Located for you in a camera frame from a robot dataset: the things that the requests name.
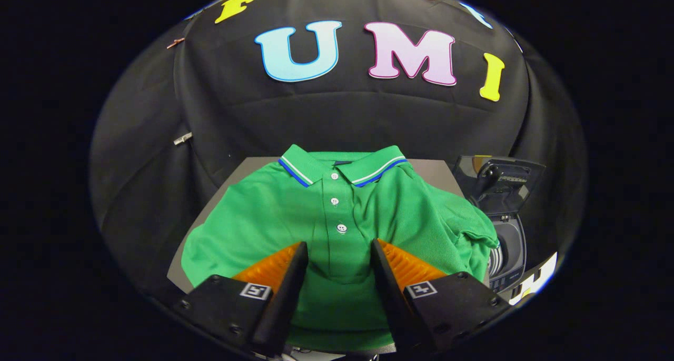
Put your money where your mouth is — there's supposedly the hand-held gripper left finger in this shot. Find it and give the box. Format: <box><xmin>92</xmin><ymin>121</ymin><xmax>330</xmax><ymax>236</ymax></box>
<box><xmin>176</xmin><ymin>241</ymin><xmax>309</xmax><ymax>357</ymax></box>

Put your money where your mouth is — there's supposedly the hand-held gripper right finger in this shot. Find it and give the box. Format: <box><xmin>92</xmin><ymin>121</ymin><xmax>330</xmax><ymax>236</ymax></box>
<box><xmin>370</xmin><ymin>238</ymin><xmax>511</xmax><ymax>354</ymax></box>

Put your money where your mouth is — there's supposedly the green polo shirt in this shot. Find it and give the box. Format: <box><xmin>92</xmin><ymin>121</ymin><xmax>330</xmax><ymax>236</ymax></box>
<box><xmin>181</xmin><ymin>144</ymin><xmax>500</xmax><ymax>351</ymax></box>

